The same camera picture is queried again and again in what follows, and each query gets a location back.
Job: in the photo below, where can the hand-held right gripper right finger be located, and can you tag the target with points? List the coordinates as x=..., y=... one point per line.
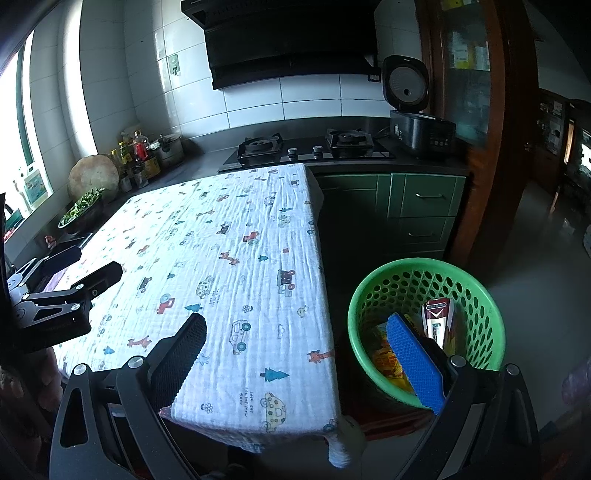
x=413, y=364

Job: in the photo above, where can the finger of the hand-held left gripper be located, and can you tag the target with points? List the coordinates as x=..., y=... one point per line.
x=101, y=277
x=60, y=258

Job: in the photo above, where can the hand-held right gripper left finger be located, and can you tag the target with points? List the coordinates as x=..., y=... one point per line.
x=180, y=360

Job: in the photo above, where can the small printed cardboard box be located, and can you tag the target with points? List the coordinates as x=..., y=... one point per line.
x=438, y=323

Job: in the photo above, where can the green plastic basket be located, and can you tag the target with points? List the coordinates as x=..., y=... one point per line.
x=356, y=332

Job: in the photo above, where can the bowl of green vegetables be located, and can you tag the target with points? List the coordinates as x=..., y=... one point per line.
x=78, y=210

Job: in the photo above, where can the red plastic object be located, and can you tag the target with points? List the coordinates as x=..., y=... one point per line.
x=392, y=422

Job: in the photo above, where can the green container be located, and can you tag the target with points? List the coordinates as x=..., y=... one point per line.
x=14, y=217

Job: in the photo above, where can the white detergent jug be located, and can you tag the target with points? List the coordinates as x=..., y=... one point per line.
x=33, y=187

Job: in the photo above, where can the round wooden cutting board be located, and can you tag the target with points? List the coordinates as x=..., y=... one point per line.
x=92, y=177

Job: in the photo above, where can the white printed tablecloth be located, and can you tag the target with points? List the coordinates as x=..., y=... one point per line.
x=207, y=258

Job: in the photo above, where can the group of condiment bottles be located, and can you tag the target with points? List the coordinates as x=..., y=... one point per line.
x=138, y=152

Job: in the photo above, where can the metal pot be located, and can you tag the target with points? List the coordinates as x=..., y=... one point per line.
x=170, y=150

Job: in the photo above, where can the window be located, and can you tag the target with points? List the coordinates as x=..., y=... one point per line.
x=9, y=115

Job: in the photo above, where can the translucent plastic bag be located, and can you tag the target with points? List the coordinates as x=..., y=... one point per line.
x=577, y=383

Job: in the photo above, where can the green kitchen cabinet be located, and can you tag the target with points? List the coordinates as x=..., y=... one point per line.
x=429, y=198

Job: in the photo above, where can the black rice cooker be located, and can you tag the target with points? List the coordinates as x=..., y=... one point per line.
x=425, y=134

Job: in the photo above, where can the black gas stove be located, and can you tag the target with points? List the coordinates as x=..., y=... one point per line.
x=300, y=154

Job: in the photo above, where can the wooden framed glass door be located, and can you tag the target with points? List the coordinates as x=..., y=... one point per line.
x=503, y=138

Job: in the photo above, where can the black range hood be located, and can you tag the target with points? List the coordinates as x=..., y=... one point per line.
x=286, y=41

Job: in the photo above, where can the green wall hook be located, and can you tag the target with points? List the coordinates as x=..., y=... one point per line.
x=173, y=62

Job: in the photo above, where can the wall socket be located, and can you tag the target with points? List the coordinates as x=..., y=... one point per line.
x=374, y=77

